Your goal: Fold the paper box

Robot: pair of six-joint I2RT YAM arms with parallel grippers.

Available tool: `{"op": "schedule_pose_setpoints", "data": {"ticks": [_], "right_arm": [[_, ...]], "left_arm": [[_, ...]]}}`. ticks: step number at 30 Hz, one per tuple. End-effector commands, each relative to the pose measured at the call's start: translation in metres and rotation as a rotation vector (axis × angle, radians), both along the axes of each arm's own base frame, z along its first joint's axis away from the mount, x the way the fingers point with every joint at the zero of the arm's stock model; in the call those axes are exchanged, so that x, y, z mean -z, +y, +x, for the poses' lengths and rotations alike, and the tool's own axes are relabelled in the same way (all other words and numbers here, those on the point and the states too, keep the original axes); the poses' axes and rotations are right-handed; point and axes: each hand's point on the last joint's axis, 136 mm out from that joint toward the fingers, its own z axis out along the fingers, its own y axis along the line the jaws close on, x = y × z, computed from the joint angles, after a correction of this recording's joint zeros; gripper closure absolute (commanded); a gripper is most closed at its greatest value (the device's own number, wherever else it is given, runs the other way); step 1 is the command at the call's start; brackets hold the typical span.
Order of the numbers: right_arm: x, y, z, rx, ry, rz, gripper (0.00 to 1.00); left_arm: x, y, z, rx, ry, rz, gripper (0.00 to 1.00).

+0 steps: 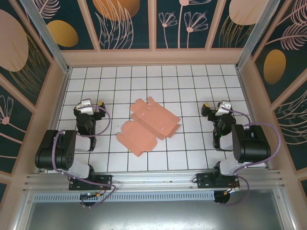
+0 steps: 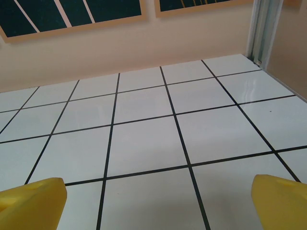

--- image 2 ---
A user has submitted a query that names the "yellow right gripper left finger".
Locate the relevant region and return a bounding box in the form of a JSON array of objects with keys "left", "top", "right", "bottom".
[{"left": 0, "top": 177, "right": 68, "bottom": 230}]

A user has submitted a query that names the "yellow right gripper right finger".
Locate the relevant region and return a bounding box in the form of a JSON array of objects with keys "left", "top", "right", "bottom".
[{"left": 251, "top": 174, "right": 307, "bottom": 230}]

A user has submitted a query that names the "cream disc gold lines panel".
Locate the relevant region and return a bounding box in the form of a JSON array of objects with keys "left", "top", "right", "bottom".
[{"left": 154, "top": 0, "right": 255, "bottom": 18}]

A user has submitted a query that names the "aluminium corner post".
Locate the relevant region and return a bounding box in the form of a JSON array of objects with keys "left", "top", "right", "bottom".
[{"left": 244, "top": 0, "right": 280, "bottom": 70}]

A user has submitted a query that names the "pink flowers wall panel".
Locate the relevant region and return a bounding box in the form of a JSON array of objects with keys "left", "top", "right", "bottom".
[{"left": 0, "top": 0, "right": 149, "bottom": 44}]

